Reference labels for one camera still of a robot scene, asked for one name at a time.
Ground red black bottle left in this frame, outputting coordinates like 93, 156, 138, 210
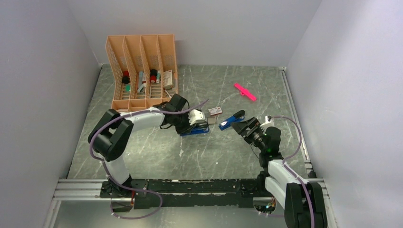
121, 71, 131, 85

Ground pink plastic clip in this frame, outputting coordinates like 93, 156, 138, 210
233, 83, 257, 101

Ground red white staple box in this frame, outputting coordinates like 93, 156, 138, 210
208, 107, 223, 116

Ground red black bottle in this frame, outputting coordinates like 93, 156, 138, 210
150, 69, 158, 83
121, 71, 131, 85

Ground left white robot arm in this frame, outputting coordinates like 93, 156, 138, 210
88, 94, 209, 198

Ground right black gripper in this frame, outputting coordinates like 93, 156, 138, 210
230, 117, 267, 152

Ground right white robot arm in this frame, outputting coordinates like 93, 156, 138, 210
230, 116, 328, 228

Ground orange plastic desk organizer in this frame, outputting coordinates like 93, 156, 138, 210
106, 34, 179, 112

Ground white box in organizer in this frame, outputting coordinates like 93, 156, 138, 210
163, 70, 174, 90

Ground red black bottle right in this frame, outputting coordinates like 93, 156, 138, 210
150, 69, 158, 83

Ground grey stapler in organizer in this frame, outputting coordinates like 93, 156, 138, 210
137, 71, 146, 93

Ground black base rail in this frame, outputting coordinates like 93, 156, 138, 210
99, 179, 277, 213

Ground blue stapler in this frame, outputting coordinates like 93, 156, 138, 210
219, 110, 245, 131
179, 127, 210, 137

